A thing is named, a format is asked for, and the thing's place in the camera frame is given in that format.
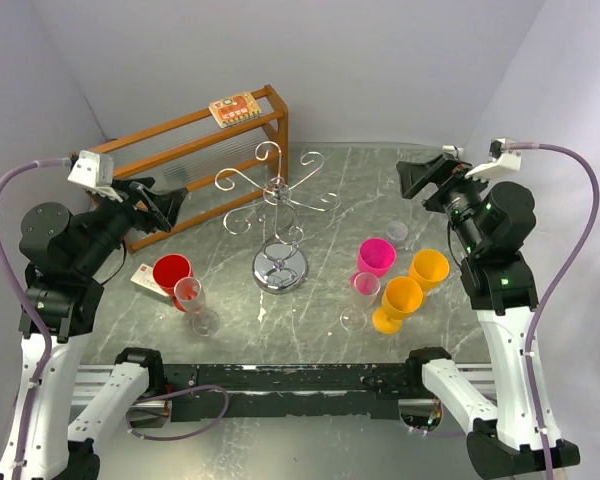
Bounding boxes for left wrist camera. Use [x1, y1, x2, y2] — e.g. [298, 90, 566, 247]
[68, 150, 122, 202]

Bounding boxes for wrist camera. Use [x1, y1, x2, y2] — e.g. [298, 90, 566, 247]
[465, 137, 521, 183]
[68, 150, 122, 202]

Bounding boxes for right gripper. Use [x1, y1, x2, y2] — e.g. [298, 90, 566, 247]
[396, 151, 498, 254]

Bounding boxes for orange spiral notebook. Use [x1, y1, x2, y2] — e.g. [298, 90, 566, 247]
[208, 92, 262, 128]

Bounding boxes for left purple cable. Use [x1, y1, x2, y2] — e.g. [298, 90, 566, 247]
[0, 156, 76, 471]

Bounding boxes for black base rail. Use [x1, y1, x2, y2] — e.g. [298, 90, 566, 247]
[141, 362, 433, 422]

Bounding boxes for clear wine glass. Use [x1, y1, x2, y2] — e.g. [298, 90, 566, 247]
[339, 272, 381, 333]
[174, 277, 220, 337]

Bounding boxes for clear wine glass right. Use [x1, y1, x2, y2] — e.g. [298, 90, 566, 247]
[339, 272, 381, 333]

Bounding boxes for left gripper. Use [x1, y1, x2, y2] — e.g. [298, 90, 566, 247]
[73, 175, 188, 273]

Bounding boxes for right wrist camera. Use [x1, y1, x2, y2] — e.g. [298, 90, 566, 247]
[465, 137, 521, 183]

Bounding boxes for orange wine glass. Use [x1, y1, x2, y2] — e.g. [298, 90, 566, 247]
[372, 276, 424, 335]
[409, 249, 450, 293]

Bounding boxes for red plastic cup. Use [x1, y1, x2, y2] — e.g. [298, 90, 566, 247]
[152, 254, 193, 297]

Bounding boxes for white card box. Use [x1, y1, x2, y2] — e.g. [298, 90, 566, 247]
[130, 264, 172, 304]

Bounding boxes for pink wine glass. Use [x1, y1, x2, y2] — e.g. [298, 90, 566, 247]
[350, 237, 397, 285]

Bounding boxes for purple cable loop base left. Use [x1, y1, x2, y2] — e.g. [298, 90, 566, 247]
[126, 383, 231, 442]

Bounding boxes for orange wine glass front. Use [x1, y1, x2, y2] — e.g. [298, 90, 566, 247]
[372, 276, 424, 335]

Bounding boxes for small clear purple cup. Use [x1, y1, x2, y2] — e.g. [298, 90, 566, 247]
[386, 221, 409, 249]

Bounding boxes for wooden shelf rack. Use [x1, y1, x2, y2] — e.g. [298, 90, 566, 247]
[82, 85, 289, 253]

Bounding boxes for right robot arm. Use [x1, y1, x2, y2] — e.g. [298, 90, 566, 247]
[396, 152, 581, 479]

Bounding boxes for clear wine glass left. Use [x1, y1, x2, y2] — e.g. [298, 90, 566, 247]
[174, 277, 220, 337]

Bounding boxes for chrome wine glass rack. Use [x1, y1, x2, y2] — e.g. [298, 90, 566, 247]
[214, 140, 340, 294]

